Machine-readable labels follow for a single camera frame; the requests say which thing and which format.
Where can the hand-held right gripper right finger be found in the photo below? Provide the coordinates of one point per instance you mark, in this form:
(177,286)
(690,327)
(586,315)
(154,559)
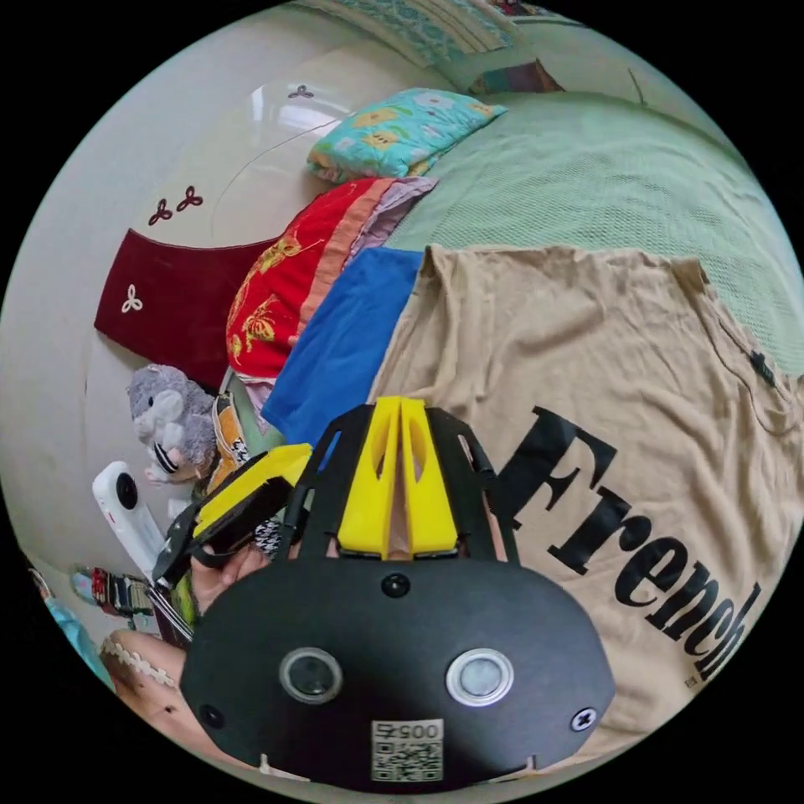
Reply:
(431,502)

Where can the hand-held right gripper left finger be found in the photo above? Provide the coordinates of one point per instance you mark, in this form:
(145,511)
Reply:
(363,502)

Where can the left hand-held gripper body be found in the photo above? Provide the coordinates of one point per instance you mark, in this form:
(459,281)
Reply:
(248,512)

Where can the beige short sleeve shirt with print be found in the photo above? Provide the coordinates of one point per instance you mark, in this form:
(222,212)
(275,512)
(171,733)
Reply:
(565,352)

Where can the person's left hand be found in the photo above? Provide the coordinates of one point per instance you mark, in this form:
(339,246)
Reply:
(226,587)

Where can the grey plush toy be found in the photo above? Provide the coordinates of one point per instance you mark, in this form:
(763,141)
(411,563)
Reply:
(166,417)

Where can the blue garment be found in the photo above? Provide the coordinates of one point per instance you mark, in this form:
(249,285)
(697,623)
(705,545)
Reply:
(339,352)

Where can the red pillow with gold butterflies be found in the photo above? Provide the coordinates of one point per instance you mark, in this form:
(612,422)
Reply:
(282,295)

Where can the person's body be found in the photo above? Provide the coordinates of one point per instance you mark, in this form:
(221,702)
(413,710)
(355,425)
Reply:
(151,684)

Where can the lavender cloth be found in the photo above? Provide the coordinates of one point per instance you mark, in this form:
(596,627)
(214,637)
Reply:
(389,210)

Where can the bed with green mat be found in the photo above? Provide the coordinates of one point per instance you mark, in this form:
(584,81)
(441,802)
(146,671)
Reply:
(590,176)

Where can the teal floral pillow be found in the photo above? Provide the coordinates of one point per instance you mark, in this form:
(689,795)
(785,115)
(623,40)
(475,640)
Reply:
(396,135)

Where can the teal patterned curtain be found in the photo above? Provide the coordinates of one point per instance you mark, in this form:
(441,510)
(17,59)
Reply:
(433,28)

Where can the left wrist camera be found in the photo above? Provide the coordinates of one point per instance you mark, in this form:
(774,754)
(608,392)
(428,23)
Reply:
(129,512)

